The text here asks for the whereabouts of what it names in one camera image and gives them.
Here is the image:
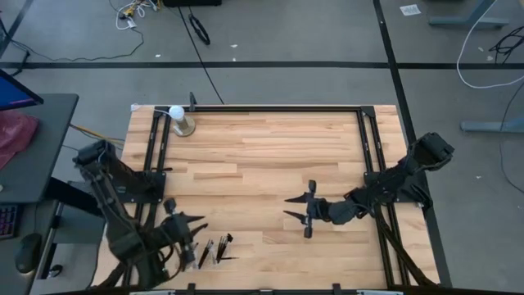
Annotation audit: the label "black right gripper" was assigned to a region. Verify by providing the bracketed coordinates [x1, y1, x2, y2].
[283, 180, 333, 239]

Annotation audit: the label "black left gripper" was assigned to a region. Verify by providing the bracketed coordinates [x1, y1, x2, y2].
[163, 197, 209, 270]

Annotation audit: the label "thick black makeup brush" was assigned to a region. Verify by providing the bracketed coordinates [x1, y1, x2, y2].
[215, 235, 228, 264]

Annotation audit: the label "black wide head makeup brush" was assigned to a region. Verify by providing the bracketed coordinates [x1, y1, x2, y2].
[217, 233, 234, 263]

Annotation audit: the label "white bulb brass base lamp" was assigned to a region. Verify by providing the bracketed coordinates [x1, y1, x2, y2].
[168, 105, 197, 138]

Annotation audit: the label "black desk crossbeam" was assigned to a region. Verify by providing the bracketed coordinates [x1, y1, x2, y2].
[43, 176, 103, 219]

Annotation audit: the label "black desk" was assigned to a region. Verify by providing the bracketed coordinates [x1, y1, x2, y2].
[0, 93, 79, 205]

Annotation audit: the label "black computer mouse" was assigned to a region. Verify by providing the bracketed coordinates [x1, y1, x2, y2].
[15, 233, 43, 275]

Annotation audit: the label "black keyboard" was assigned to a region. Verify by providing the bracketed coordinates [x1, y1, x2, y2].
[0, 204, 20, 241]

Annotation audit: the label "dark grey lower desk shelf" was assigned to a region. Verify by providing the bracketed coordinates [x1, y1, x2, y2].
[0, 200, 62, 295]

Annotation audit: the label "pink cloth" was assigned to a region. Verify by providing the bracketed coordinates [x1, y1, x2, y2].
[0, 110, 40, 170]

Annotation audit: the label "blue-grey table foot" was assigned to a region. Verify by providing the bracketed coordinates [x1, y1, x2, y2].
[428, 0, 511, 30]
[460, 112, 524, 134]

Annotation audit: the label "black box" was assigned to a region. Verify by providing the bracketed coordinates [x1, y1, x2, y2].
[162, 0, 223, 7]

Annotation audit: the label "computer monitor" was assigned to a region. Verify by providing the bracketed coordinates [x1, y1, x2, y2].
[0, 68, 45, 112]

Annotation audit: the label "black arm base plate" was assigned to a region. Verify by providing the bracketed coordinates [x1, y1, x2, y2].
[118, 171, 167, 205]
[364, 170, 427, 205]

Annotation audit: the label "white lamp cable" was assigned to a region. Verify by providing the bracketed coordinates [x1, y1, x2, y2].
[129, 102, 172, 116]

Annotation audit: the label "long straight black cable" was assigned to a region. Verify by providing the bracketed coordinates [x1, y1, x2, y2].
[176, 6, 225, 106]

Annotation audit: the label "black coiled cable loop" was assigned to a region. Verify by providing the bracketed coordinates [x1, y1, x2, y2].
[187, 14, 211, 46]

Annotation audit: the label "thin curved black cable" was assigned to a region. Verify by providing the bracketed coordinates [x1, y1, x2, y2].
[498, 79, 524, 193]

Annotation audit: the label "white floor cable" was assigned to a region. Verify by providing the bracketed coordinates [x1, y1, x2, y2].
[456, 0, 524, 90]

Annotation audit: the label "white and yellow cable bundle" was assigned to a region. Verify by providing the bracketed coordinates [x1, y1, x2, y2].
[108, 0, 159, 31]

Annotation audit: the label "thin black floor cable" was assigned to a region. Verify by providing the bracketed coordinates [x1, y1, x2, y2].
[0, 18, 145, 77]

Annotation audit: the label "tangled black cables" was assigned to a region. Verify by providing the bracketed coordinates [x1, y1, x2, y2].
[489, 26, 524, 65]

